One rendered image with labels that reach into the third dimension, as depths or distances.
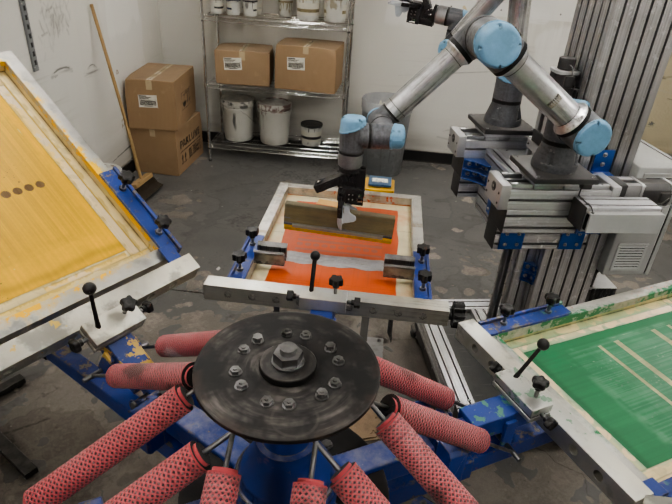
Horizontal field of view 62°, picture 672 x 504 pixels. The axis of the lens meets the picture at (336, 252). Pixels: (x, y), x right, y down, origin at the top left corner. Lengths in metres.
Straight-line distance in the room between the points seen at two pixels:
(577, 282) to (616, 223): 0.56
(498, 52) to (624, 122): 0.77
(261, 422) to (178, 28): 4.99
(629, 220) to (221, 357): 1.49
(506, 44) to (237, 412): 1.20
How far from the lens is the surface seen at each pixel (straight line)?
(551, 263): 2.43
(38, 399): 2.93
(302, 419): 0.83
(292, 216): 1.80
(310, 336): 0.97
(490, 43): 1.64
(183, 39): 5.61
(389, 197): 2.28
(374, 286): 1.75
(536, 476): 2.63
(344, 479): 0.84
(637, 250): 2.51
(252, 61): 4.98
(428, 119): 5.41
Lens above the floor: 1.92
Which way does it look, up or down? 30 degrees down
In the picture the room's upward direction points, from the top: 4 degrees clockwise
